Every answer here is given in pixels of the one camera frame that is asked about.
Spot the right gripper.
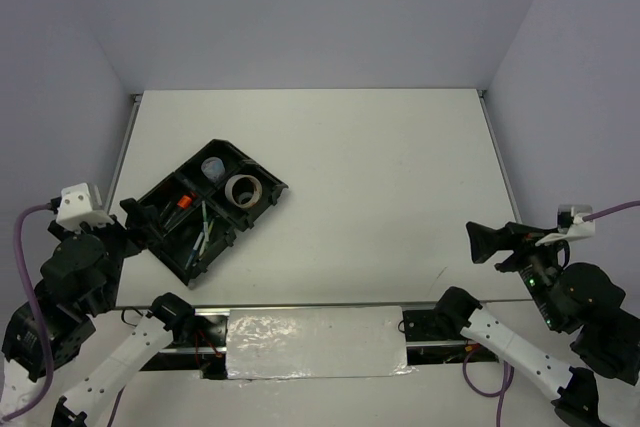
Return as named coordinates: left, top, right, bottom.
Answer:
left=463, top=217, right=568, bottom=328

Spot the orange cap highlighter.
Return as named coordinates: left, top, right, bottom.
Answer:
left=165, top=195, right=194, bottom=223

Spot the blue pen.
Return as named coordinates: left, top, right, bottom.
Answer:
left=185, top=249, right=199, bottom=269

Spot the black four-compartment organizer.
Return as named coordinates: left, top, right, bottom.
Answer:
left=137, top=139, right=288, bottom=285

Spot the green pen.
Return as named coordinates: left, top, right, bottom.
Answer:
left=201, top=200, right=209, bottom=243

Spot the yellow pen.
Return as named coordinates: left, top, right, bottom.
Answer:
left=194, top=220, right=214, bottom=258

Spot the clear round jar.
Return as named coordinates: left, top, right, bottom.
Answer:
left=201, top=157, right=226, bottom=183

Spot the large clear tape roll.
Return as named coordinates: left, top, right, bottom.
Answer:
left=224, top=174, right=263, bottom=210

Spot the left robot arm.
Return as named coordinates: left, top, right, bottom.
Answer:
left=1, top=194, right=197, bottom=426

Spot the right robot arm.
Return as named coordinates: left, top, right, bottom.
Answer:
left=397, top=214, right=639, bottom=426

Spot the white foil-covered block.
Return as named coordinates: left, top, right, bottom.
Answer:
left=226, top=306, right=411, bottom=380

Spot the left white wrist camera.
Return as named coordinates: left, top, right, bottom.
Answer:
left=56, top=183, right=114, bottom=232

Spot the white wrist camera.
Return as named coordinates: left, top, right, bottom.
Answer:
left=535, top=204, right=595, bottom=246
left=56, top=183, right=114, bottom=232

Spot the metal rail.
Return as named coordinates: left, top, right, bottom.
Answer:
left=115, top=299, right=531, bottom=313

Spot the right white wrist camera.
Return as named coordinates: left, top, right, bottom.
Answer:
left=535, top=204, right=595, bottom=246

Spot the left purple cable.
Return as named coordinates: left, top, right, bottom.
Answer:
left=0, top=201, right=64, bottom=423

